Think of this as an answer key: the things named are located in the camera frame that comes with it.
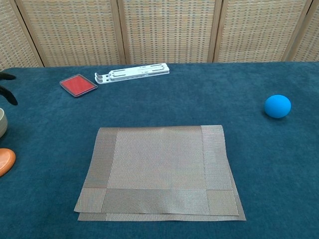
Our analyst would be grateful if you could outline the woven bamboo folding screen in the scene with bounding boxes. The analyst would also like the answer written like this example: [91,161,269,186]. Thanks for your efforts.
[0,0,319,72]

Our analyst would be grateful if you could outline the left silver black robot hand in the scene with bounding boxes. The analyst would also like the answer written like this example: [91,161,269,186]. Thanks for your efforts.
[0,72,18,106]

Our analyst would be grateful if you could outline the red ink pad clear case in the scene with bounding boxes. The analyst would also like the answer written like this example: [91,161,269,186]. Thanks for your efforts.
[59,73,98,99]

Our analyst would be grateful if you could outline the blue ball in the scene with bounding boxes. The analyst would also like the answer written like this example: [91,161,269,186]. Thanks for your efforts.
[264,94,292,119]

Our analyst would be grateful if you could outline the white bowl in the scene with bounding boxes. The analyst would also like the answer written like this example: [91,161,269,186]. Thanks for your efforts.
[0,108,8,139]

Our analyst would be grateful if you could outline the orange disc with hole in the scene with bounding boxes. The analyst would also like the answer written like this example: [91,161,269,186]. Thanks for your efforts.
[0,148,16,177]

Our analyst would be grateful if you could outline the blue felt table cover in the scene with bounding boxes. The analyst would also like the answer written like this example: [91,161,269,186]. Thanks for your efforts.
[0,61,319,239]

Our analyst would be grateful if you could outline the white folding stand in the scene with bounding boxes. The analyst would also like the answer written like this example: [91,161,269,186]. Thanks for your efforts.
[94,63,170,85]

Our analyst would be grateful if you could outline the brown woven placemat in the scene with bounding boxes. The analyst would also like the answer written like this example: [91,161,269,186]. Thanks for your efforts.
[73,124,247,222]

